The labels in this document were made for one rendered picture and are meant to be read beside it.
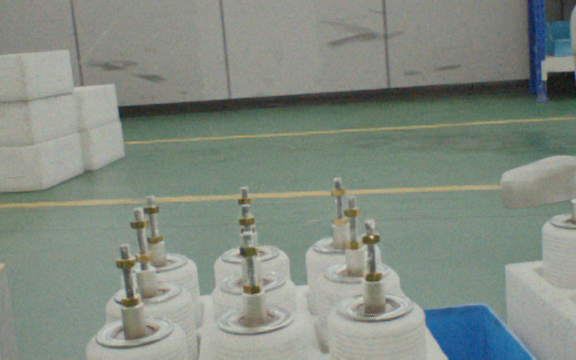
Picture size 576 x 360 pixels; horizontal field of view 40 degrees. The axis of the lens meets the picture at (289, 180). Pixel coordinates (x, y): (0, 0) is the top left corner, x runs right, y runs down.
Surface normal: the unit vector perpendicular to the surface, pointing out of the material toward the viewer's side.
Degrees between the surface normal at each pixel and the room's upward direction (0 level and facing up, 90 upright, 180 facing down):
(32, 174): 90
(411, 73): 90
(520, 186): 86
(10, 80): 90
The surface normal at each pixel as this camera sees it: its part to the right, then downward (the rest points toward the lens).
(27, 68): 0.98, -0.04
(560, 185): 0.45, -0.03
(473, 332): 0.05, 0.14
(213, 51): -0.21, 0.20
